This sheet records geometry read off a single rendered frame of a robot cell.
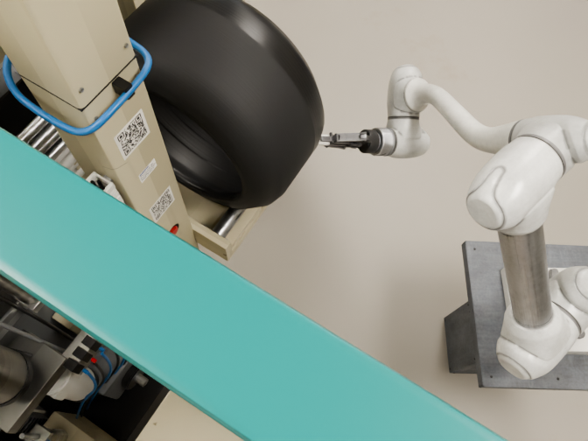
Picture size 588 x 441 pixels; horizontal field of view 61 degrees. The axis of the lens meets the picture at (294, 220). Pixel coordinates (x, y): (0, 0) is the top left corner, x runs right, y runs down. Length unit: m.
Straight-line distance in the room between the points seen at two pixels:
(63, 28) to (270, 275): 1.83
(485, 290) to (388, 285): 0.70
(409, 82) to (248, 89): 0.67
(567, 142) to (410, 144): 0.57
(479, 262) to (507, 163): 0.79
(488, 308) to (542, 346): 0.35
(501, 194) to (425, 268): 1.46
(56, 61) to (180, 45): 0.43
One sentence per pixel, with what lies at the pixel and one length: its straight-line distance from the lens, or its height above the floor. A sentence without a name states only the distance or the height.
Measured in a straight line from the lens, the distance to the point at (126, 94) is 0.85.
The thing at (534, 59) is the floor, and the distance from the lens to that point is 3.49.
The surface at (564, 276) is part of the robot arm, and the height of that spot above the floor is 0.93.
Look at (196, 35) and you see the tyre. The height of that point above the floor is 1.47.
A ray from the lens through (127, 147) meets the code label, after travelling 0.97.
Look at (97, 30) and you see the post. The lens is 0.79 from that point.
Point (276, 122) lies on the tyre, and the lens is 1.14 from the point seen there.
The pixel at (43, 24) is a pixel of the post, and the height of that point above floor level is 1.82.
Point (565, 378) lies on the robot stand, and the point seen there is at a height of 0.65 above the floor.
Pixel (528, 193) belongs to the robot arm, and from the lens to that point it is 1.14.
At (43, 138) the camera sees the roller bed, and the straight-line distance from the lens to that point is 1.47.
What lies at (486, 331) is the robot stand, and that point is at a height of 0.65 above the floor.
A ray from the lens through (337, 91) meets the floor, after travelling 2.95.
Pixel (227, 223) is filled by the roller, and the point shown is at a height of 0.92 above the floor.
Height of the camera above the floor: 2.29
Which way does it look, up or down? 66 degrees down
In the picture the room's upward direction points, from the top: 8 degrees clockwise
